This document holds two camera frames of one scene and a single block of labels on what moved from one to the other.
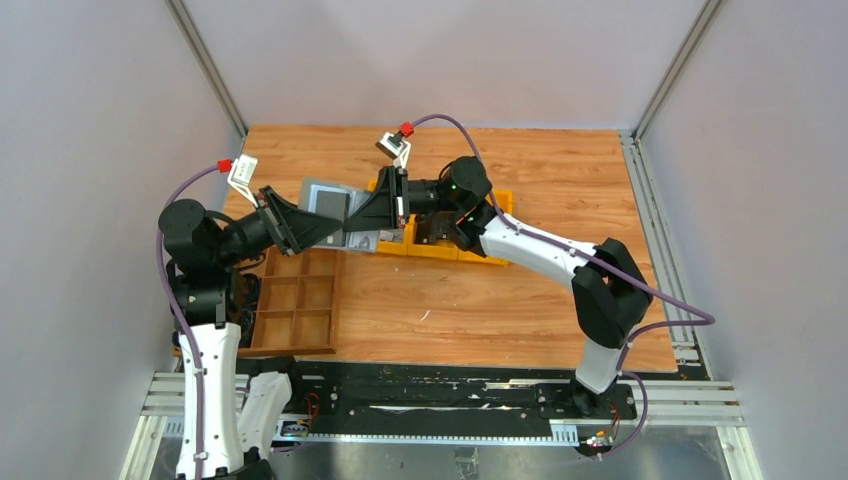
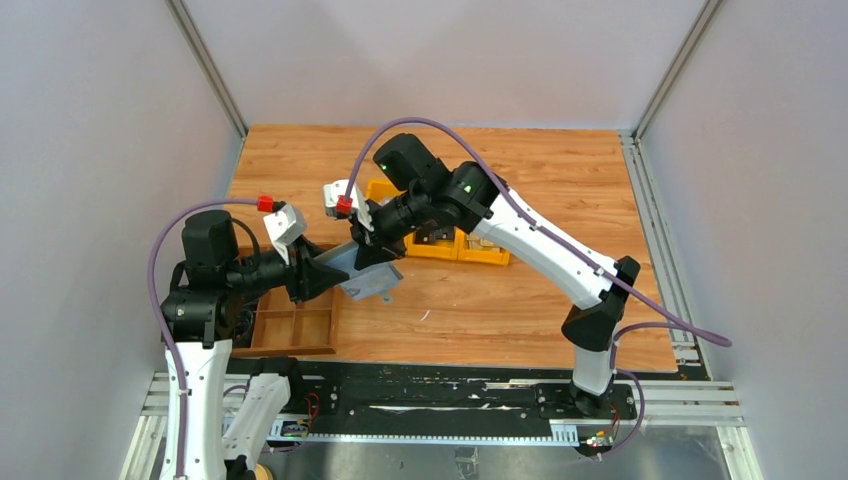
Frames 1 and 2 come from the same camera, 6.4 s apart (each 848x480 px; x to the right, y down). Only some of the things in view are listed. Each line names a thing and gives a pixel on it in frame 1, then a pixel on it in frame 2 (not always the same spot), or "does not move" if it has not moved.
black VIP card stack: (428, 228) does not move
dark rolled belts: (249, 297) does not move
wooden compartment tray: (298, 305) does not move
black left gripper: (300, 228) to (306, 278)
